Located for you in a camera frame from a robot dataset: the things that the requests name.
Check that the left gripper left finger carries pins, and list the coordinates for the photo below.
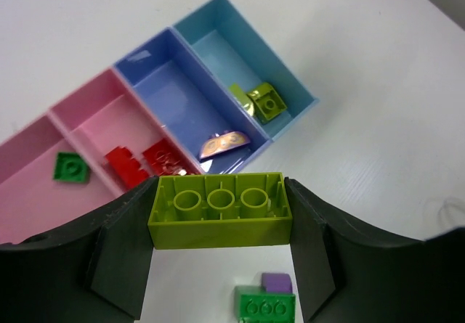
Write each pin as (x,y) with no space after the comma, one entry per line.
(92,269)

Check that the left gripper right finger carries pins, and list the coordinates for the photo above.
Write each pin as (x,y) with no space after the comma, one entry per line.
(350,271)

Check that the red lego brick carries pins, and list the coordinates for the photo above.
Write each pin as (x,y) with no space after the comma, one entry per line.
(127,167)
(164,160)

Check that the small green square lego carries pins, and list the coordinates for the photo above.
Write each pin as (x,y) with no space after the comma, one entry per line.
(70,167)

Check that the yellow-green long lego brick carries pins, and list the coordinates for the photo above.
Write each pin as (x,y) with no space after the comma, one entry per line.
(220,211)

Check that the small yellow-green square lego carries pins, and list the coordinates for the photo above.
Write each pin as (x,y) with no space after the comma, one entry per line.
(267,102)

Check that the yellow-green lego plate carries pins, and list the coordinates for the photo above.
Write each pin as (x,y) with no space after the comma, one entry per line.
(244,100)

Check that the pink small container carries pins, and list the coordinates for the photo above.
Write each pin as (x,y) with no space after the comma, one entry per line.
(104,114)

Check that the dark blue container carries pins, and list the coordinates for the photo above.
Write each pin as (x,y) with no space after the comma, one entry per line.
(184,96)

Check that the light blue container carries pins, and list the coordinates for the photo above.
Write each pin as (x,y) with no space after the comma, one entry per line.
(235,53)

